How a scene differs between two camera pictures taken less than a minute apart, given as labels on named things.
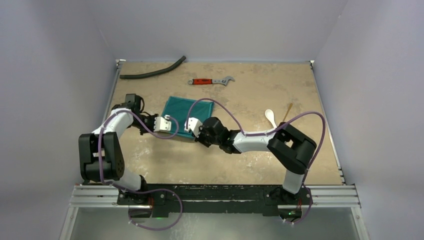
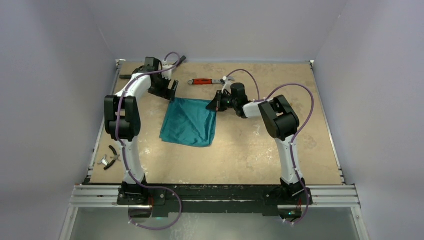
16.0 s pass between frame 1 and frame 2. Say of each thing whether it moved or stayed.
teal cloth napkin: moved
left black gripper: moved
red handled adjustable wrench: stayed
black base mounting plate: stayed
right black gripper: moved
